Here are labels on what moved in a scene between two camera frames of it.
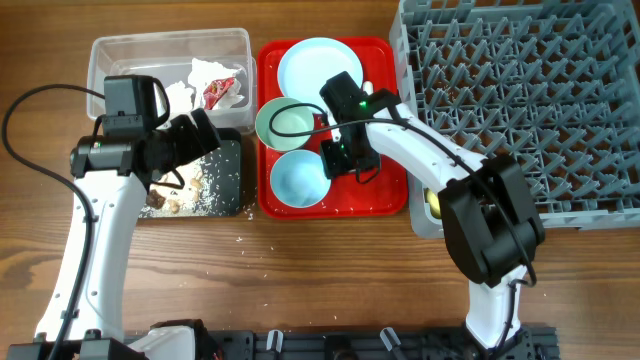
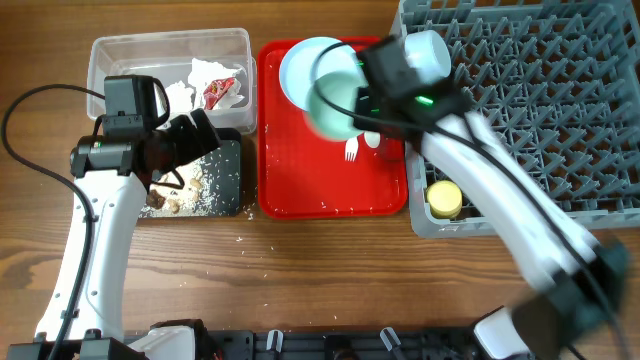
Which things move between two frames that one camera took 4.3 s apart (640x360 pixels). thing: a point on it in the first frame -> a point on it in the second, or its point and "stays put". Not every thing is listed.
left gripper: (194, 145) stays put
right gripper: (331, 156) -> (359, 105)
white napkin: (180, 98) stays put
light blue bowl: (298, 179) -> (428, 55)
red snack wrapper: (215, 90) stays put
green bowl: (293, 119) -> (323, 118)
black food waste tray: (210, 186) stays put
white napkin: (204, 74) stays put
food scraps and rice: (193, 196) stays put
